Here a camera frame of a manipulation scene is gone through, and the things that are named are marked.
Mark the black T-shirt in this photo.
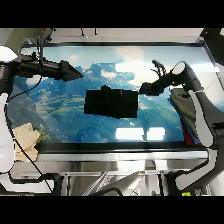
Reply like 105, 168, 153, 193
83, 85, 140, 120

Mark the red garment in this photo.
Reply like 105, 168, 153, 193
184, 130, 203, 147

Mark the black cable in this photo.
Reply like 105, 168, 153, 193
3, 73, 54, 195

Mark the olive garment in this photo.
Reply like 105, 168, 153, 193
169, 87, 199, 135

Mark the cream garment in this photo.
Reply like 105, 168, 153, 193
12, 122, 43, 163

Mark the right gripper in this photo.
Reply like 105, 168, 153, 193
138, 80, 165, 97

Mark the silver frame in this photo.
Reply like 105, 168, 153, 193
9, 28, 224, 197

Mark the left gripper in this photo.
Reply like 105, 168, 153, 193
58, 60, 72, 82

